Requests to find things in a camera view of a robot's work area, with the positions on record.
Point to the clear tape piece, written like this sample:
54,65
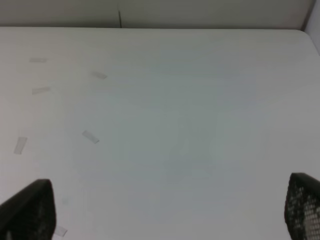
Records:
37,60
99,75
40,90
60,231
90,137
20,145

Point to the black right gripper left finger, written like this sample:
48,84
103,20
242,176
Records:
30,214

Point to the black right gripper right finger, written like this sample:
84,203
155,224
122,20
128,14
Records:
302,207

